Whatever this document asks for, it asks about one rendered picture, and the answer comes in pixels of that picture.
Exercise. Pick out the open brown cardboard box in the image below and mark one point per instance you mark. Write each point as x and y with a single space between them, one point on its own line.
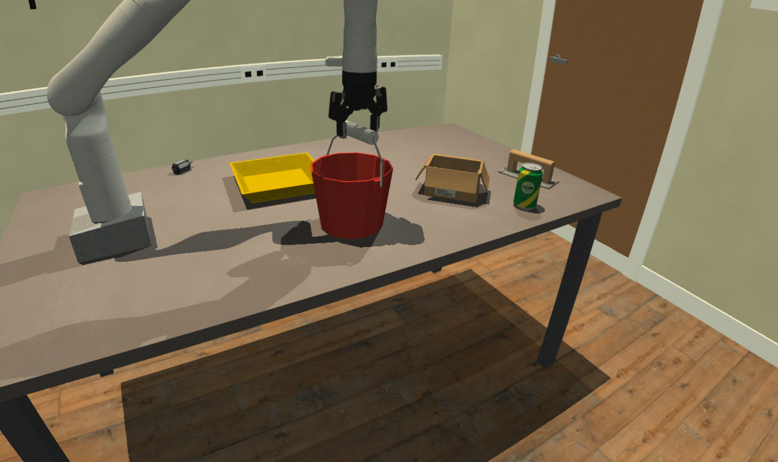
459 182

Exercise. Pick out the green drink can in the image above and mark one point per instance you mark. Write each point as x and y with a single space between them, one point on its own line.
528 186

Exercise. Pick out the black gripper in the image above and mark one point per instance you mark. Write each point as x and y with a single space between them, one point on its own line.
356 99

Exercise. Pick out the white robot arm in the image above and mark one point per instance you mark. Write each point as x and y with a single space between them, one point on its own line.
75 91

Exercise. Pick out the yellow square tray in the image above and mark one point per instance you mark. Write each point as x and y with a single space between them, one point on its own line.
281 177

